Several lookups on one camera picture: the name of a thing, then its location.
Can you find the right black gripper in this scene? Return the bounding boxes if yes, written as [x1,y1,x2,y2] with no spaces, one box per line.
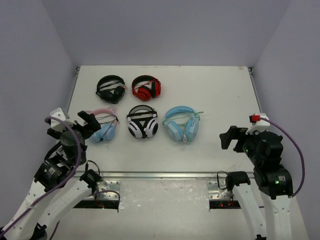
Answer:
[219,125,262,166]

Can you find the light blue headphones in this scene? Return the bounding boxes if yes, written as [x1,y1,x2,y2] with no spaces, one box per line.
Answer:
[162,106,204,143]

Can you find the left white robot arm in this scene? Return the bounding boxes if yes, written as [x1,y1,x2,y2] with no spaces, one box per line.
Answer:
[0,108,102,240]

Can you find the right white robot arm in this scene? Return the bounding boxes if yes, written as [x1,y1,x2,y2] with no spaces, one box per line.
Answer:
[219,125,293,240]

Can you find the pink cat ear headphones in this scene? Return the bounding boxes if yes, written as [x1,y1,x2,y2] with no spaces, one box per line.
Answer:
[85,105,119,143]

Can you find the white black headphones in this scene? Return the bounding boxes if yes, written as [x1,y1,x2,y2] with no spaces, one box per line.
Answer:
[126,104,159,139]

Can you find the red headphones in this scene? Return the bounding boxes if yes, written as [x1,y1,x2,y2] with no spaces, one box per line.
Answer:
[131,75,162,102]

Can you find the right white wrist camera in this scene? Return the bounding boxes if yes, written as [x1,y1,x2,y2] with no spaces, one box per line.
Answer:
[245,113,270,135]

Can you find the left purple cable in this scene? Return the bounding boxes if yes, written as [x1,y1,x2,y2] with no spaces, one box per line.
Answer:
[0,116,121,236]

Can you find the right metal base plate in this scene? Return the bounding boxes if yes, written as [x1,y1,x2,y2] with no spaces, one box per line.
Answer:
[207,178,237,201]

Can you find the metal base plate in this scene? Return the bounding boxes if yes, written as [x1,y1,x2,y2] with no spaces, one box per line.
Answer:
[85,180,120,201]
[207,178,237,201]

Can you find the metal table rail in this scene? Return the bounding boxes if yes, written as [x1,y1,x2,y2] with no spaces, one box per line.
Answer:
[100,171,226,180]

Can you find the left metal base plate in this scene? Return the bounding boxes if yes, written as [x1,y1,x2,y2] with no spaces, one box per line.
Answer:
[85,180,120,201]

